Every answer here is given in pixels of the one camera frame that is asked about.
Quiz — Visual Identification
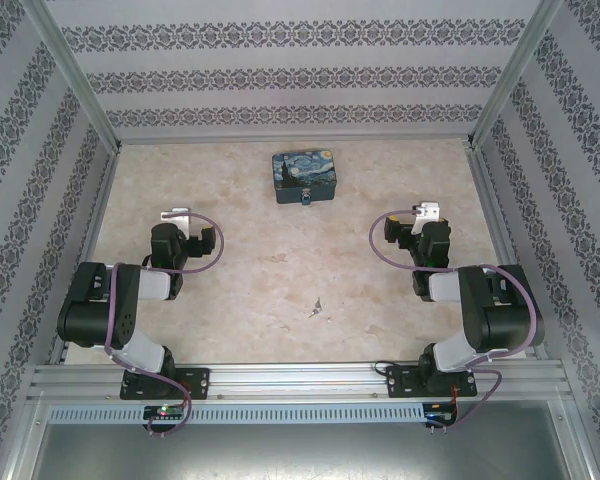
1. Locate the starry night tin box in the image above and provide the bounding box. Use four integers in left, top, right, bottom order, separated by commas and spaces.
271, 148, 335, 206

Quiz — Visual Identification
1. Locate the left controller circuit board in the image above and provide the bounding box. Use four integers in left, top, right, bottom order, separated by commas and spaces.
143, 405, 187, 421

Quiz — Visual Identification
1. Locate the controller circuit board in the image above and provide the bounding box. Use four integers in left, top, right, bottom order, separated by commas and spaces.
143, 405, 187, 421
423, 401, 459, 424

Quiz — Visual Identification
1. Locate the right controller circuit board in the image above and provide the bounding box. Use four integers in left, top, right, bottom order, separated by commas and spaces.
423, 401, 459, 424

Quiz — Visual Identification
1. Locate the grey sheet metal panel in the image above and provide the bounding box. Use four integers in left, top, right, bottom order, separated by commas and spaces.
0, 399, 600, 480

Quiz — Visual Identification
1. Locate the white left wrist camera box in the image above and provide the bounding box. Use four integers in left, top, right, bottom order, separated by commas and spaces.
160, 206, 192, 236

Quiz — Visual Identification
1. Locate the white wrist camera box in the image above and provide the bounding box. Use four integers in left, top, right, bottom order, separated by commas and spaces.
412, 200, 442, 234
160, 206, 192, 236

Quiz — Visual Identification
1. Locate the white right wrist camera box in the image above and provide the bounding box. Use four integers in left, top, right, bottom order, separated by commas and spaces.
412, 200, 442, 234

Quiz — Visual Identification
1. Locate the aluminium side frame rail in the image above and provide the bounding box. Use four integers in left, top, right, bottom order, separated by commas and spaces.
466, 143, 550, 359
46, 143, 122, 366

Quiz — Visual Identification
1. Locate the aluminium rear frame rail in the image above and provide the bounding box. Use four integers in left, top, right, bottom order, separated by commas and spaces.
116, 131, 474, 148

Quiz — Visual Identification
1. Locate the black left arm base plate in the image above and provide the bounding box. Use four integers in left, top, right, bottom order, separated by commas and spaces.
119, 366, 212, 402

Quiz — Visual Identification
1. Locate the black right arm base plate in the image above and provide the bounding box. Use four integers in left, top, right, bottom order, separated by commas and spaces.
385, 364, 479, 400

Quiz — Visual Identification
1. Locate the aluminium mounting rail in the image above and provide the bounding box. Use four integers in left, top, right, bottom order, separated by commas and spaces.
26, 363, 577, 402

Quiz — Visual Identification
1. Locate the grey slotted cable duct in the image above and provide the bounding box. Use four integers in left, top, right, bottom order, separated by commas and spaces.
46, 402, 427, 424

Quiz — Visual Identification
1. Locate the aluminium frame post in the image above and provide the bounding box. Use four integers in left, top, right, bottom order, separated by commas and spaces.
21, 0, 124, 154
465, 0, 566, 151

